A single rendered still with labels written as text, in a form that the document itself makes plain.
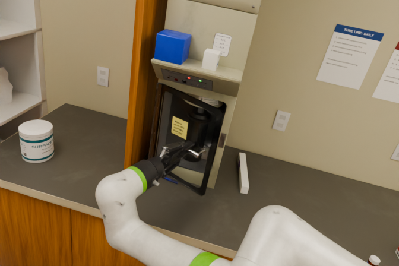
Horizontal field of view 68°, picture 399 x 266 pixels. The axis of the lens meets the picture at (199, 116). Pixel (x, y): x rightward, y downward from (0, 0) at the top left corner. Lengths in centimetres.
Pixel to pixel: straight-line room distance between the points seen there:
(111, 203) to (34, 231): 75
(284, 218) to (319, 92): 100
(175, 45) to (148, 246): 62
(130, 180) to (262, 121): 96
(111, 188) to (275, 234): 45
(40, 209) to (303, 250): 109
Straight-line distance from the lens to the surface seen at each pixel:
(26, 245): 170
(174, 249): 79
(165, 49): 104
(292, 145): 174
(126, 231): 91
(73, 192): 132
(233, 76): 102
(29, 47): 204
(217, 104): 123
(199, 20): 110
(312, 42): 154
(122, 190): 87
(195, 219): 124
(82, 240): 147
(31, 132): 143
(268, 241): 70
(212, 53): 103
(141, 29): 108
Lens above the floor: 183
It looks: 27 degrees down
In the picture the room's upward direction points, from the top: 11 degrees clockwise
